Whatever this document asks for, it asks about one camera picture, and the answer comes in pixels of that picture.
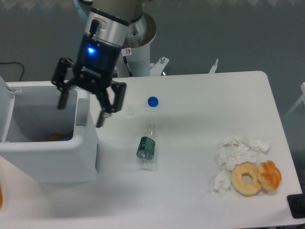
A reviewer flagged orange item in trash can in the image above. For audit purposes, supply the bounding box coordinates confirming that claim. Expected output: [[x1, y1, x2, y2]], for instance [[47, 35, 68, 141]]
[[47, 134, 63, 141]]

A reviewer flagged white frame at right edge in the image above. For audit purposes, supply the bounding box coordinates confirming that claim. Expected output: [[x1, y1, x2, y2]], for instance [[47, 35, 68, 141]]
[[284, 82, 305, 120]]

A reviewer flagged small crumpled white tissue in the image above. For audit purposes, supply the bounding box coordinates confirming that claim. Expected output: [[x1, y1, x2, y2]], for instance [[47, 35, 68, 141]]
[[212, 171, 231, 197]]

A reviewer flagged black device at table corner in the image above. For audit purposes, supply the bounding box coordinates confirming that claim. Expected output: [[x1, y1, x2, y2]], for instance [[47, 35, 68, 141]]
[[287, 194, 305, 219]]

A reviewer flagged blue bottle cap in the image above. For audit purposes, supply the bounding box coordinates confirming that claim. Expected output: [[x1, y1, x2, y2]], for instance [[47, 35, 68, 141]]
[[147, 96, 159, 107]]

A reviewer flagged white bottle cap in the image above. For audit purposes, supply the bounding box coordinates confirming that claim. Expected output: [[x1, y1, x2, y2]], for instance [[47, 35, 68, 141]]
[[126, 107, 135, 116]]

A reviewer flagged orange glazed twisted pastry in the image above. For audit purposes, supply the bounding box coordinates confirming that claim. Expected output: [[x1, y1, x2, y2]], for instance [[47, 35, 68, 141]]
[[257, 160, 282, 191]]

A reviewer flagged orange object at left edge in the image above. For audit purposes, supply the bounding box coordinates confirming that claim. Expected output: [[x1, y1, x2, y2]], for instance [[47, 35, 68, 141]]
[[0, 185, 3, 209]]

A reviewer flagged white trash can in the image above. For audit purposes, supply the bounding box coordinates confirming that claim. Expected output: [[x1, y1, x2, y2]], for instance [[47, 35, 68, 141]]
[[0, 80, 98, 183]]

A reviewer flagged green label plastic bottle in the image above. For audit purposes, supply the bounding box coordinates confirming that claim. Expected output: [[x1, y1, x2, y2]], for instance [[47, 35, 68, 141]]
[[136, 120, 156, 171]]

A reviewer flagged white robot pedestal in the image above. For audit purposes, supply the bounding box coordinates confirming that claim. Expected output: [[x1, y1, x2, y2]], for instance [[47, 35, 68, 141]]
[[116, 12, 156, 78]]

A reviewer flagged plain ring donut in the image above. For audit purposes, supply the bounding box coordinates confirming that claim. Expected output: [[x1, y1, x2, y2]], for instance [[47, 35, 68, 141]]
[[230, 163, 262, 196]]

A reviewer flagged white table frame bracket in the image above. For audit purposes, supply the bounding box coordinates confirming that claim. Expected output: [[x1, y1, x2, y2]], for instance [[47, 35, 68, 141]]
[[112, 56, 220, 78]]

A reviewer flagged blue label plastic bottle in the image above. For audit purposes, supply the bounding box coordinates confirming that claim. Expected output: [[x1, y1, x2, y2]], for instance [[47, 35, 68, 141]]
[[56, 131, 73, 141]]

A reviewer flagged large crumpled white tissue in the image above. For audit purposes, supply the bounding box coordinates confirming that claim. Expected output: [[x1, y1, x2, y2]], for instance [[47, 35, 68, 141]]
[[216, 135, 272, 171]]

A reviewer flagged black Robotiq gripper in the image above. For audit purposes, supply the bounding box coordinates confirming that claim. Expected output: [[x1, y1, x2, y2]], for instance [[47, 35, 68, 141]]
[[51, 34, 126, 128]]

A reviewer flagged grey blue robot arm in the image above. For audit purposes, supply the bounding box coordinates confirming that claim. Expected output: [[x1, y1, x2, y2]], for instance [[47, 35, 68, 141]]
[[51, 0, 139, 128]]

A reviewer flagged black cable on floor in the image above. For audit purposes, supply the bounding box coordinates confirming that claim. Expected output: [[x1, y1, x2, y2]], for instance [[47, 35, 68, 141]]
[[0, 62, 25, 82]]

